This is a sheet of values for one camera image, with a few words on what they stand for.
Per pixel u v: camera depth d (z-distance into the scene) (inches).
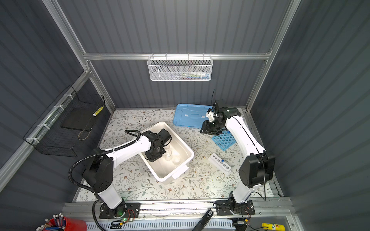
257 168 17.3
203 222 28.4
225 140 37.0
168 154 36.0
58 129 27.9
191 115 45.7
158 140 25.6
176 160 35.8
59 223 23.8
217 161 34.2
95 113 30.8
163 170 32.4
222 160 32.6
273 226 26.6
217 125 26.9
